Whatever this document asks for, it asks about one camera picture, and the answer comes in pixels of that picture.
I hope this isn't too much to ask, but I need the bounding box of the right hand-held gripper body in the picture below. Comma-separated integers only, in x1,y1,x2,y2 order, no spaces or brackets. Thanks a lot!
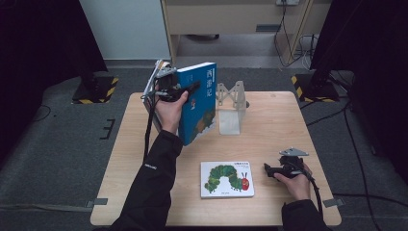
276,147,310,180

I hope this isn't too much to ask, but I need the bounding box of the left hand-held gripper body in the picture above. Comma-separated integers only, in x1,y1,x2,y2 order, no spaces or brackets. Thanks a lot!
156,65,186,103

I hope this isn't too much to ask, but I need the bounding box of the blue paperback book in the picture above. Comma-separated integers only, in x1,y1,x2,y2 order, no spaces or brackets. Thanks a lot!
175,62,218,147

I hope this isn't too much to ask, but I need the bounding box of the portrait cover magazine red title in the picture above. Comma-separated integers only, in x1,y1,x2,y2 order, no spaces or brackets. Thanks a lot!
142,59,165,107

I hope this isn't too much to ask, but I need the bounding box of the dark illustrated magazine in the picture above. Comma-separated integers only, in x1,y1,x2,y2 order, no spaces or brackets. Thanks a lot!
143,62,172,133

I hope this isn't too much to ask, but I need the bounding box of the white caterpillar picture book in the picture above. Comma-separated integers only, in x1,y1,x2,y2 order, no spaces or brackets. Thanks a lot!
200,161,255,199

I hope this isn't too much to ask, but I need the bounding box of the grey expandable metal book rack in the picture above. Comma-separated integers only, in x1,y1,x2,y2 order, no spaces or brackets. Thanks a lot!
215,80,250,136

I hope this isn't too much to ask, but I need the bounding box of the person's right hand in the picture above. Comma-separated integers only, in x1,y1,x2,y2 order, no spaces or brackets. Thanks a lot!
276,163,313,202

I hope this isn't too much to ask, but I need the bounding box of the person's left hand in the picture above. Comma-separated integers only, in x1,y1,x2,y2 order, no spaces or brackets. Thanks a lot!
154,85,191,136

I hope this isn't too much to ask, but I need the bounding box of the grey tape piece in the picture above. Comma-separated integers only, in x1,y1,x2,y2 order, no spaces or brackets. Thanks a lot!
86,197,109,208
321,197,344,208

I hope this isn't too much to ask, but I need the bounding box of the white cabinet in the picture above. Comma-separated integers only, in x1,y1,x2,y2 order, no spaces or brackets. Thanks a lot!
78,0,171,62

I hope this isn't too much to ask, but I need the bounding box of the black stand base striped edge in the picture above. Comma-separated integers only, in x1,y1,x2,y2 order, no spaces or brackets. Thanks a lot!
291,72,341,104
71,75,119,105

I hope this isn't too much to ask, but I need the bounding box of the light wooden desk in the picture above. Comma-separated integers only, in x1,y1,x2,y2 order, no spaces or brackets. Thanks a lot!
160,0,333,66

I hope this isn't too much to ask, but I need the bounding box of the black curtain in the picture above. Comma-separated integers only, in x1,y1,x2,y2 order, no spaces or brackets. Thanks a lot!
0,0,109,167
309,0,408,176

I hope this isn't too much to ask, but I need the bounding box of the right hand-held gripper cable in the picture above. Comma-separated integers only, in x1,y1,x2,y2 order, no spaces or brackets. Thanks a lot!
294,163,323,216

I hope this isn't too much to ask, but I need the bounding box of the hand-held gripper cable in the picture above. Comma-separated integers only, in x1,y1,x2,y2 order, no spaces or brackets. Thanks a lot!
294,163,323,216
140,90,162,163

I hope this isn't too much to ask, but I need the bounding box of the left hand-held gripper cable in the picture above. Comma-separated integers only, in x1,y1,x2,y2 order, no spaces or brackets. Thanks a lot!
140,90,162,163

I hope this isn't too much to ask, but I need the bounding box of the long black floor cable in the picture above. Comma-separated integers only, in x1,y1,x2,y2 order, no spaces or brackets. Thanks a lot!
343,102,374,231

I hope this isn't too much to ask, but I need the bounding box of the black hanging power cable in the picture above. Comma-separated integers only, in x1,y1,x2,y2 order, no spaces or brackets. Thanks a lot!
273,3,314,68

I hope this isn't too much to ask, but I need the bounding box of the thin black floor cable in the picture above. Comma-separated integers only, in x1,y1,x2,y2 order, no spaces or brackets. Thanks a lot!
33,105,52,123

